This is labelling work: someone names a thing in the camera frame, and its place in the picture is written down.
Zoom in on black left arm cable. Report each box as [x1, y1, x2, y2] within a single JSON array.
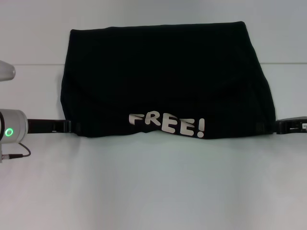
[[0, 142, 32, 164]]

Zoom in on black shirt with FREE print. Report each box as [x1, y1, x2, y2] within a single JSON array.
[[59, 21, 277, 140]]

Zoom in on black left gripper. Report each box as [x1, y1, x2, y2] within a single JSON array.
[[27, 118, 82, 134]]

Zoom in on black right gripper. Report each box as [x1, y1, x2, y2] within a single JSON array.
[[256, 116, 307, 135]]

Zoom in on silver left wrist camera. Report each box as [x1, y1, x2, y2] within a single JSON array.
[[0, 59, 16, 83]]

